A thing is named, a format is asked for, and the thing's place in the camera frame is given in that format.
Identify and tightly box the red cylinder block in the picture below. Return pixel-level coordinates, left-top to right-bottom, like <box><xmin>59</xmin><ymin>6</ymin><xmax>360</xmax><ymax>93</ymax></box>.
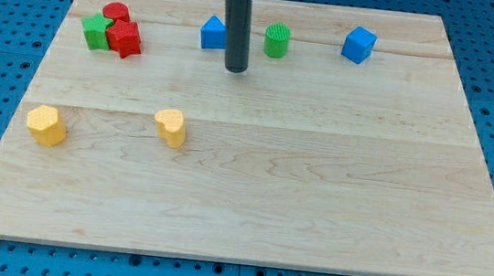
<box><xmin>102</xmin><ymin>2</ymin><xmax>131</xmax><ymax>22</ymax></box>

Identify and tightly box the blue cube block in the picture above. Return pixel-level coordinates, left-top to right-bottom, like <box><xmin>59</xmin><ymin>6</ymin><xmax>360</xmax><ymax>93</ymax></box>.
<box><xmin>340</xmin><ymin>27</ymin><xmax>377</xmax><ymax>64</ymax></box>

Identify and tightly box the yellow hexagon block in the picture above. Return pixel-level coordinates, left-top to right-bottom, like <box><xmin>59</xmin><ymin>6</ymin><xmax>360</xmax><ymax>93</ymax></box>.
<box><xmin>26</xmin><ymin>105</ymin><xmax>68</xmax><ymax>147</ymax></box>

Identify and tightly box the yellow heart block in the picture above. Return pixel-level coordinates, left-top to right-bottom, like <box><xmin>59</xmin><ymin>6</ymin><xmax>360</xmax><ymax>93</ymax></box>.
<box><xmin>155</xmin><ymin>109</ymin><xmax>187</xmax><ymax>148</ymax></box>

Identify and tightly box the blue triangle block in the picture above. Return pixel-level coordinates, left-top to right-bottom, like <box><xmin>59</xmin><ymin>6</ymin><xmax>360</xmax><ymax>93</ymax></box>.
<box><xmin>200</xmin><ymin>15</ymin><xmax>227</xmax><ymax>49</ymax></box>

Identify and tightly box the green cylinder block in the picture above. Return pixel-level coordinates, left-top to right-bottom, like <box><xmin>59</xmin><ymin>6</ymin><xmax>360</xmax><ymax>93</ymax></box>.
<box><xmin>263</xmin><ymin>23</ymin><xmax>291</xmax><ymax>58</ymax></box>

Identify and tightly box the green star block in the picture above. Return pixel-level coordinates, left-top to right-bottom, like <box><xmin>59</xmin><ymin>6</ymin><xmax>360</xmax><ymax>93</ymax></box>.
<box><xmin>81</xmin><ymin>12</ymin><xmax>113</xmax><ymax>51</ymax></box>

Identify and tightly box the red star block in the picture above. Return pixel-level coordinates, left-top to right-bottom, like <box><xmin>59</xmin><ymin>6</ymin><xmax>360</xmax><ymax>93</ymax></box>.
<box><xmin>105</xmin><ymin>19</ymin><xmax>141</xmax><ymax>58</ymax></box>

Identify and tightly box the wooden board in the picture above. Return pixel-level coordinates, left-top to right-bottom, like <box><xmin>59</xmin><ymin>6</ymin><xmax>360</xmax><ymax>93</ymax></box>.
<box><xmin>0</xmin><ymin>0</ymin><xmax>494</xmax><ymax>276</ymax></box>

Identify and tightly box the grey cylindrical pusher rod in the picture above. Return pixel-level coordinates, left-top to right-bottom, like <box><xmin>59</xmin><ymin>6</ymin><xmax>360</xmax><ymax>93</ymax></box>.
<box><xmin>224</xmin><ymin>0</ymin><xmax>252</xmax><ymax>74</ymax></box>

